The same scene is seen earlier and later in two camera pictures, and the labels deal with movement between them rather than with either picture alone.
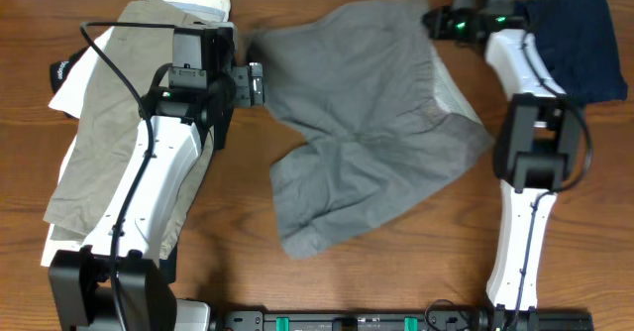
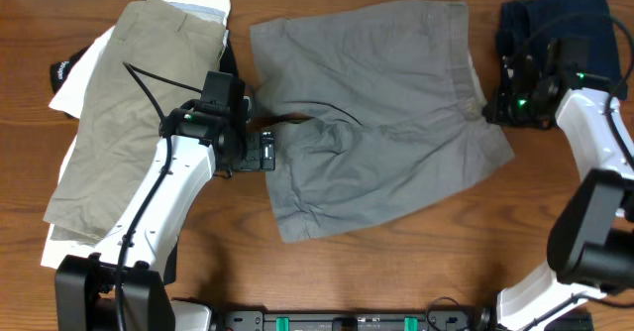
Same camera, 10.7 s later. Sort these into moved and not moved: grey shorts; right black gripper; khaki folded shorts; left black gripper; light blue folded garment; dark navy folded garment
Moved: left black gripper; grey shorts; right black gripper
Not moved: light blue folded garment; dark navy folded garment; khaki folded shorts
